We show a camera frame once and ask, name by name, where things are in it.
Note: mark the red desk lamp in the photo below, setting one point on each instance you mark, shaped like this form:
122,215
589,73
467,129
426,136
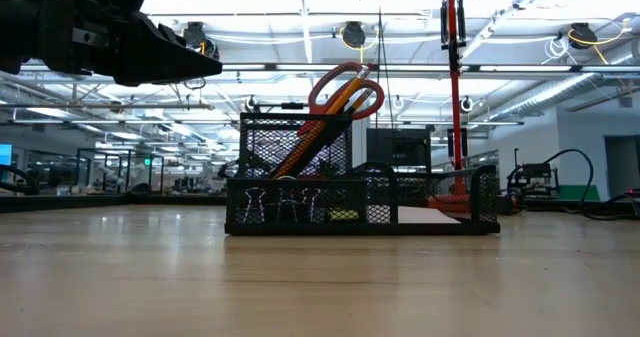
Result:
454,102

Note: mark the black binder clip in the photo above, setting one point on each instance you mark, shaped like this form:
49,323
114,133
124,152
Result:
311,202
254,202
286,202

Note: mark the yellow sticky note pad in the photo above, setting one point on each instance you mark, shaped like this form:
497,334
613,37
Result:
344,214

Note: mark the black mesh desk organizer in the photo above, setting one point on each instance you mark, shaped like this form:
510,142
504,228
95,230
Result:
300,207

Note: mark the blue lit monitor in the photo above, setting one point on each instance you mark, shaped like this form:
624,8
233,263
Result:
5,154

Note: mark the black background equipment stand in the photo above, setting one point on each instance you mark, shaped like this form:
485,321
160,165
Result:
535,172

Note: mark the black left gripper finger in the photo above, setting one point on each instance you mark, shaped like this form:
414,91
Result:
165,59
172,29

